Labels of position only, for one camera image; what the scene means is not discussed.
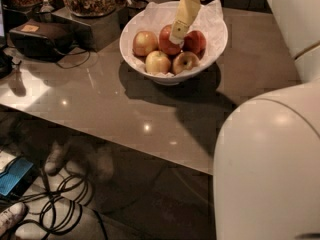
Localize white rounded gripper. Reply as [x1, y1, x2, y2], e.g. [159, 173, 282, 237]
[169, 0, 205, 45]

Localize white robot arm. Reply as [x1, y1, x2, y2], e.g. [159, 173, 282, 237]
[213, 0, 320, 240]

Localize white ceramic bowl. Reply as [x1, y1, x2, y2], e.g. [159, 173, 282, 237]
[119, 0, 229, 86]

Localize red apple right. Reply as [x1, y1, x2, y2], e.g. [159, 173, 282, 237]
[183, 30, 206, 54]

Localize large red center apple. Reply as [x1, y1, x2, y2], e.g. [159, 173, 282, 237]
[159, 25, 181, 56]

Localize yellow apple front right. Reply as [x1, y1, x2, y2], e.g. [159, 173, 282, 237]
[172, 51, 199, 75]

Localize yellow apple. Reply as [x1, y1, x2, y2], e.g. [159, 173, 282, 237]
[172, 51, 199, 75]
[145, 51, 171, 74]

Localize red-yellow apple left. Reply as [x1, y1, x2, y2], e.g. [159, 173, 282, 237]
[133, 31, 158, 56]

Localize yellow apple front left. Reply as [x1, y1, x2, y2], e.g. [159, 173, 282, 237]
[145, 51, 171, 74]

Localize small dark cup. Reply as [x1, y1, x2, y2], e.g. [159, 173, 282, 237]
[127, 0, 148, 18]

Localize grey metal stand block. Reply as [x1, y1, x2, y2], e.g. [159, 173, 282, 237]
[52, 7, 121, 51]

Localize metal scoop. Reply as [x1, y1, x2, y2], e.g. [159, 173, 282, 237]
[39, 0, 54, 22]

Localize black box device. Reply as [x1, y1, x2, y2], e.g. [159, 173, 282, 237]
[9, 20, 74, 62]

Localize white shoe under table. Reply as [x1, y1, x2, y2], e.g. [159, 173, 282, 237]
[44, 141, 69, 176]

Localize blue foot pedal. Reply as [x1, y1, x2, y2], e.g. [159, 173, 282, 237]
[0, 158, 34, 198]

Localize white shoe bottom left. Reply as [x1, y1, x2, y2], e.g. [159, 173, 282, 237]
[0, 202, 27, 236]

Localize black cable on table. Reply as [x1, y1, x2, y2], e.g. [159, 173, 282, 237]
[54, 47, 92, 70]

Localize black floor cables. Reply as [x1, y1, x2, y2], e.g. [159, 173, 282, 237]
[0, 155, 109, 240]

